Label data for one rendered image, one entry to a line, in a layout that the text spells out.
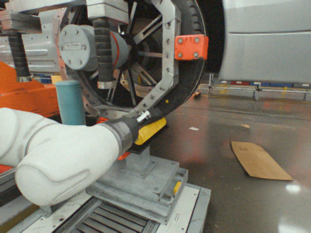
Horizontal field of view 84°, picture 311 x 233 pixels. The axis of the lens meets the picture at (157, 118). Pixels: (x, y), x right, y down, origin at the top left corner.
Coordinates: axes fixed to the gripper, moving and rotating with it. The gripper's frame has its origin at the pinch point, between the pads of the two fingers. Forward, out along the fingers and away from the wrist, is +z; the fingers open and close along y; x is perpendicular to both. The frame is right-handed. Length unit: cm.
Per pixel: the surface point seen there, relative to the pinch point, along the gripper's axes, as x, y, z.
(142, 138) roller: -3.8, -13.5, 3.2
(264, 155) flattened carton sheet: -83, -6, 114
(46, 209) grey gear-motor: 0, -76, -13
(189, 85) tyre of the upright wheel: 0.2, 12.5, 11.4
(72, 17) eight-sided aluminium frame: 53, -4, 7
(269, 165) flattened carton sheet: -84, -5, 98
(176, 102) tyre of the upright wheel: -1.5, 4.6, 11.0
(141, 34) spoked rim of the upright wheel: 27.8, 11.1, 12.8
